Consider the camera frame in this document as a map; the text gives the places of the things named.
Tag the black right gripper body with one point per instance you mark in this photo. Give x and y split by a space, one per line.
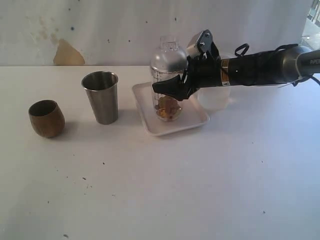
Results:
203 68

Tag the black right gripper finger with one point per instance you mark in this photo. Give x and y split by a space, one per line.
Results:
177 87

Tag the clear shaker cup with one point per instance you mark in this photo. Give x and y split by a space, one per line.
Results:
160 76

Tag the clear dome shaker lid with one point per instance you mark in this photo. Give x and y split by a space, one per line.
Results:
169 57

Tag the stainless steel tumbler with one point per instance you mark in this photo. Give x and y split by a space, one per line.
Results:
102 92

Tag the brown wooden cup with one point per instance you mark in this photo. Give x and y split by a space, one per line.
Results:
46 118

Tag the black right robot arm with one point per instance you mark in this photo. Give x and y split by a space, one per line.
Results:
287 64

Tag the translucent plastic container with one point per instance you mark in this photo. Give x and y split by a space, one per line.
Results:
214 98

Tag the white rectangular tray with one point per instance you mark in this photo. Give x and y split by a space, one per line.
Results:
193 115

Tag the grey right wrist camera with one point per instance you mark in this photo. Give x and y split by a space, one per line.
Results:
200 43

